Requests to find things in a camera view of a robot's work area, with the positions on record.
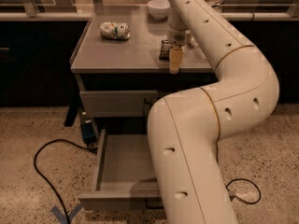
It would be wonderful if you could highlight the blue tape floor mark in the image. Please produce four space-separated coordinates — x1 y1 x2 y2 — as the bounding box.
51 204 82 224

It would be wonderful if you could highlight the open lower grey drawer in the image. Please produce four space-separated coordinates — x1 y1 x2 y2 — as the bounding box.
78 129 164 211

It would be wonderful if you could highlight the black power cable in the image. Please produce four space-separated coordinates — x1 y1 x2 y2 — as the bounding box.
225 178 262 205
33 138 99 224

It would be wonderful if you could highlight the black power cable left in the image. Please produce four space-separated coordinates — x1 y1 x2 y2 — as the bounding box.
33 138 99 224

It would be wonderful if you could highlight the grey drawer cabinet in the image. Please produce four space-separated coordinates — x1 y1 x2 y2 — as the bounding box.
71 6 217 134

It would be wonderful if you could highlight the closed upper grey drawer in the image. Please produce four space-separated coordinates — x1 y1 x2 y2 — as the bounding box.
80 91 159 118

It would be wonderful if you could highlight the black power cable right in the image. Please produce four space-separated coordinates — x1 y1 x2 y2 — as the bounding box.
225 178 262 205

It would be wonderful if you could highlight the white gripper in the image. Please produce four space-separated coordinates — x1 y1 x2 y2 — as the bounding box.
166 7 191 74

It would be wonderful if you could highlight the black upper drawer handle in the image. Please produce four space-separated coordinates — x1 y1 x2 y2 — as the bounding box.
143 98 156 105

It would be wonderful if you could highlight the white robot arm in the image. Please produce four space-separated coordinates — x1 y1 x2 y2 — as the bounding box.
148 0 279 224

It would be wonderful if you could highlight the long white counter shelf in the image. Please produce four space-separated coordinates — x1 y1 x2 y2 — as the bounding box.
0 13 299 21

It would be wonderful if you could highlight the blue power adapter box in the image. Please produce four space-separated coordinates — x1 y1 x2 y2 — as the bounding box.
80 119 97 145

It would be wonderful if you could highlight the white bowl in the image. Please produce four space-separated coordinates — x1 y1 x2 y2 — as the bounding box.
148 0 170 20

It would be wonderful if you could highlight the clear plastic bottle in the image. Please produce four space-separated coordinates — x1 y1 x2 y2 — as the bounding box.
187 36 206 60

